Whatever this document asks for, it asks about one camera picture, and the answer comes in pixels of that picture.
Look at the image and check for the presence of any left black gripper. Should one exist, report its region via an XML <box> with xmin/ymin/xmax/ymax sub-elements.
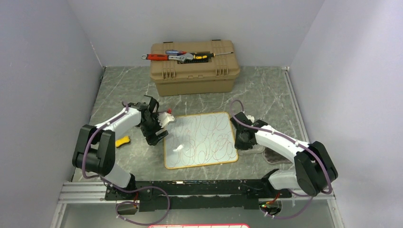
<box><xmin>140</xmin><ymin>112</ymin><xmax>168</xmax><ymax>145</ymax></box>

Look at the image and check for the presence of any yellow framed whiteboard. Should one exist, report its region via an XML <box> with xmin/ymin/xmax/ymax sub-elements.
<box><xmin>163</xmin><ymin>112</ymin><xmax>239</xmax><ymax>170</ymax></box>

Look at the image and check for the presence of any grey mesh scrubbing pad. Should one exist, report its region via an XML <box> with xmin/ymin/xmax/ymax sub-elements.
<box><xmin>237</xmin><ymin>144</ymin><xmax>266</xmax><ymax>156</ymax></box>

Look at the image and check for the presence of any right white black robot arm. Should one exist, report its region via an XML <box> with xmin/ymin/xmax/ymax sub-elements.
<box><xmin>230</xmin><ymin>112</ymin><xmax>338</xmax><ymax>197</ymax></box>

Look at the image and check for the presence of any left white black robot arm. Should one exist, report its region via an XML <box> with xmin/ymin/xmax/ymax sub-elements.
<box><xmin>72</xmin><ymin>95</ymin><xmax>175</xmax><ymax>200</ymax></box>

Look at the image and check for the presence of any yellow bone shaped sponge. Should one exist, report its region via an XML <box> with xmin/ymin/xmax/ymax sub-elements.
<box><xmin>115</xmin><ymin>135</ymin><xmax>131</xmax><ymax>148</ymax></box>

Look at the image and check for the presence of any dark brown scrubbing pad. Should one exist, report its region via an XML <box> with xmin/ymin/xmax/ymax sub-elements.
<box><xmin>262</xmin><ymin>148</ymin><xmax>291</xmax><ymax>164</ymax></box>

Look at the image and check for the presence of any tan plastic toolbox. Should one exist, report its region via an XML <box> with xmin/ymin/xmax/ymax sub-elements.
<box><xmin>150</xmin><ymin>39</ymin><xmax>240</xmax><ymax>96</ymax></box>

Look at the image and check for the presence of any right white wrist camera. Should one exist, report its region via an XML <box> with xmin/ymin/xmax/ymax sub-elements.
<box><xmin>246</xmin><ymin>115</ymin><xmax>255</xmax><ymax>123</ymax></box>

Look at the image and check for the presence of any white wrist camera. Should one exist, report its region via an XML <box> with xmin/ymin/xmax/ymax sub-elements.
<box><xmin>246</xmin><ymin>115</ymin><xmax>255</xmax><ymax>123</ymax></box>
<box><xmin>158</xmin><ymin>110</ymin><xmax>175</xmax><ymax>128</ymax></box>

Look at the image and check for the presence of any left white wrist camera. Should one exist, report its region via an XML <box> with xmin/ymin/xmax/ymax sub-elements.
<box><xmin>158</xmin><ymin>110</ymin><xmax>175</xmax><ymax>128</ymax></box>

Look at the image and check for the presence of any black aluminium base frame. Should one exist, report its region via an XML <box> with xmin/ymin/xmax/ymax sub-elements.
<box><xmin>58</xmin><ymin>179</ymin><xmax>336</xmax><ymax>212</ymax></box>

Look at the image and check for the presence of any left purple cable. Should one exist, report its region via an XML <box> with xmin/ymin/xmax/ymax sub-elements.
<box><xmin>82</xmin><ymin>101</ymin><xmax>171</xmax><ymax>226</ymax></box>

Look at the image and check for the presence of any red handled adjustable wrench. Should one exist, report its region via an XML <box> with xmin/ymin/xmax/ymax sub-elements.
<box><xmin>141</xmin><ymin>53</ymin><xmax>194</xmax><ymax>63</ymax></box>

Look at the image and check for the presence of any blue red handled screwdriver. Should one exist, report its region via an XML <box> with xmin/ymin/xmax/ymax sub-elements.
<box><xmin>165</xmin><ymin>50</ymin><xmax>196</xmax><ymax>56</ymax></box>

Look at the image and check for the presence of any yellow black handled screwdriver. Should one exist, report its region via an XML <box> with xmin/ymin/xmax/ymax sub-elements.
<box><xmin>192</xmin><ymin>52</ymin><xmax>233</xmax><ymax>60</ymax></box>

